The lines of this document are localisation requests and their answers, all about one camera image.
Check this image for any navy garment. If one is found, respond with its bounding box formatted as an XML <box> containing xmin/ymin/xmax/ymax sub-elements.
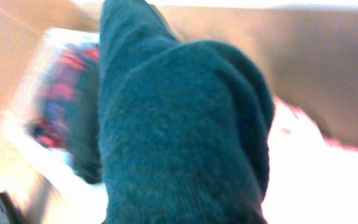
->
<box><xmin>98</xmin><ymin>0</ymin><xmax>274</xmax><ymax>223</ymax></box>

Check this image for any red navy plaid shirt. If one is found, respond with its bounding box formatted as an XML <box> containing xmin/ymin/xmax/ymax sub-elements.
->
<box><xmin>29</xmin><ymin>42</ymin><xmax>99</xmax><ymax>151</ymax></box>

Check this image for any clear plastic storage bin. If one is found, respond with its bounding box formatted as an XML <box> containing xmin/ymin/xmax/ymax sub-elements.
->
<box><xmin>2</xmin><ymin>28</ymin><xmax>108</xmax><ymax>223</ymax></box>

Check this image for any pink garment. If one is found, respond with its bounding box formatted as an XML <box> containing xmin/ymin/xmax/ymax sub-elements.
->
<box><xmin>262</xmin><ymin>98</ymin><xmax>358</xmax><ymax>224</ymax></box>

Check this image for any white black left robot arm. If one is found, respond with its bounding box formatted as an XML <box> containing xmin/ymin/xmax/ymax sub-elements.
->
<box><xmin>0</xmin><ymin>192</ymin><xmax>25</xmax><ymax>224</ymax></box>

